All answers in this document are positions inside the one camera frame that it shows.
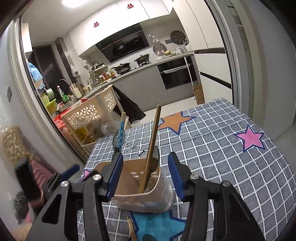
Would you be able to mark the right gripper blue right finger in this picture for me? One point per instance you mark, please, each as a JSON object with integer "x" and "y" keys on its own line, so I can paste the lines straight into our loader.
{"x": 180, "y": 175}

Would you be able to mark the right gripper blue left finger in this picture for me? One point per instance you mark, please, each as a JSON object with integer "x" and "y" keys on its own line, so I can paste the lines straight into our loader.
{"x": 111, "y": 174}

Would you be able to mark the plain wooden chopstick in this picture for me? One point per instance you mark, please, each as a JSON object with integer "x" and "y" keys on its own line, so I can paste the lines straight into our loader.
{"x": 150, "y": 150}

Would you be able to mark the blue patterned wooden chopstick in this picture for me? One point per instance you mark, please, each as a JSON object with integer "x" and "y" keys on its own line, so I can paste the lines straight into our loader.
{"x": 121, "y": 130}

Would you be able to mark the beige plastic utensil holder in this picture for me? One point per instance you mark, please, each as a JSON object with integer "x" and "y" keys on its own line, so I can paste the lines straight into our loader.
{"x": 135, "y": 193}

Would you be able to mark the grey checked tablecloth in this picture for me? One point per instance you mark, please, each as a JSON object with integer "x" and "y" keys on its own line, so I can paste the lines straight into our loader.
{"x": 217, "y": 142}

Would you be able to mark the long wooden chopstick crossing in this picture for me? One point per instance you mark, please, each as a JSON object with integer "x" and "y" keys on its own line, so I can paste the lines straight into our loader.
{"x": 131, "y": 229}

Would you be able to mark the pink plastic stool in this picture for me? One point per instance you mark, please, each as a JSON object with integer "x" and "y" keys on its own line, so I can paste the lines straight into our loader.
{"x": 40, "y": 173}

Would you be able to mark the beige perforated laundry basket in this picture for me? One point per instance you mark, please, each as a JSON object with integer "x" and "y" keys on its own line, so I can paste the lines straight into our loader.
{"x": 93, "y": 109}

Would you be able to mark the dark green spoon centre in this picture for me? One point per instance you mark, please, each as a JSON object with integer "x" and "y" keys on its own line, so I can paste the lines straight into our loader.
{"x": 148, "y": 237}

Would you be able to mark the black built-in oven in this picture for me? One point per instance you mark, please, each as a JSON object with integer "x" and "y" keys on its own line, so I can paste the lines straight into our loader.
{"x": 177, "y": 72}

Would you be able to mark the bag of peanuts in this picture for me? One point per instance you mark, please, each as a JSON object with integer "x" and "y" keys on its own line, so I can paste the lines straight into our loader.
{"x": 13, "y": 145}

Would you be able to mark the black wok on stove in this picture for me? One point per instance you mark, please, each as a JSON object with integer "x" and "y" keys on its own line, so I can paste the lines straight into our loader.
{"x": 122, "y": 68}

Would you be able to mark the white refrigerator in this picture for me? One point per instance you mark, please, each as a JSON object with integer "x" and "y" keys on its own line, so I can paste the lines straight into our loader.
{"x": 214, "y": 73}

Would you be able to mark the black pot on stove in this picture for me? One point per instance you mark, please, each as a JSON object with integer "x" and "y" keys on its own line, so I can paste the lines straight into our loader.
{"x": 142, "y": 60}

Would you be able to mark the black range hood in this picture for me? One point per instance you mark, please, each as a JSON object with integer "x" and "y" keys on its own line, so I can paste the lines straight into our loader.
{"x": 123, "y": 43}

